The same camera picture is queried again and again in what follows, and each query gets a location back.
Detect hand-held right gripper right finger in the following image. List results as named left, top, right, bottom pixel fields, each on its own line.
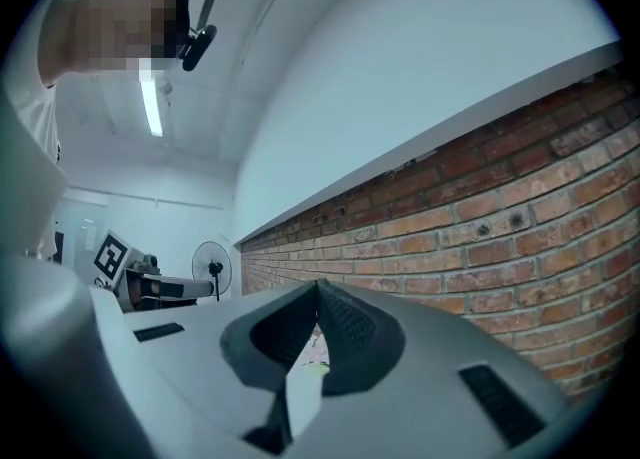
left=294, top=279, right=571, bottom=459

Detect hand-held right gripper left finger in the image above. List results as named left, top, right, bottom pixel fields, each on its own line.
left=89, top=280, right=319, bottom=459

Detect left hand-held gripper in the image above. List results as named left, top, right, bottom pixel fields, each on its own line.
left=93, top=230, right=215, bottom=316

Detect black standing fan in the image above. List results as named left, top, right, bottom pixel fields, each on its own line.
left=191, top=240, right=234, bottom=303

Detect white table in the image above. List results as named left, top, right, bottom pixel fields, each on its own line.
left=287, top=371, right=324, bottom=441

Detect pink flowers in pot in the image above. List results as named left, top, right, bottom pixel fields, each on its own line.
left=303, top=325, right=332, bottom=379

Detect long ceiling light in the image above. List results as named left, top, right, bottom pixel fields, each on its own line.
left=138, top=59, right=165, bottom=138

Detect person in white shirt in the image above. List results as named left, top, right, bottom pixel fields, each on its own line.
left=0, top=0, right=70, bottom=261

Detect person's head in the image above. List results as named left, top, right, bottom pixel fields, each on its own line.
left=38, top=0, right=192, bottom=87

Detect black head camera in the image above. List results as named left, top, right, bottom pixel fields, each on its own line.
left=180, top=24, right=219, bottom=73

